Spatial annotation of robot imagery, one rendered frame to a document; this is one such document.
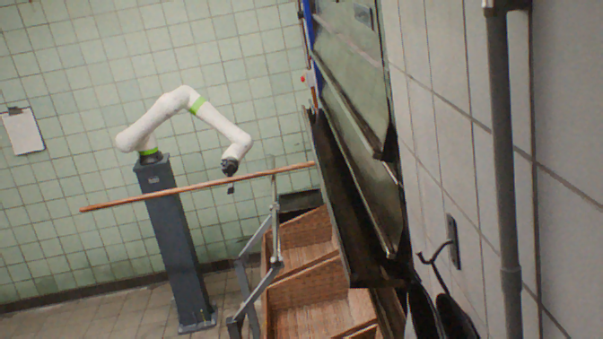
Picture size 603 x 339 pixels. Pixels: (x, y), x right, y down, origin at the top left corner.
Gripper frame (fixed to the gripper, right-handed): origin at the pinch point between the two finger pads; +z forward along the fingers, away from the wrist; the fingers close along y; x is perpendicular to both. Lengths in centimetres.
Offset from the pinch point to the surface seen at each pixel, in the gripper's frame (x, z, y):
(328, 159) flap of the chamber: -51, 58, -22
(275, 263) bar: -24, 89, 2
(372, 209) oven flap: -58, 123, -28
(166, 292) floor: 83, -103, 119
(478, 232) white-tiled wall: -61, 200, -60
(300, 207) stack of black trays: -34, -40, 41
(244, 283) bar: -3, 42, 37
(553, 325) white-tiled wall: -61, 219, -59
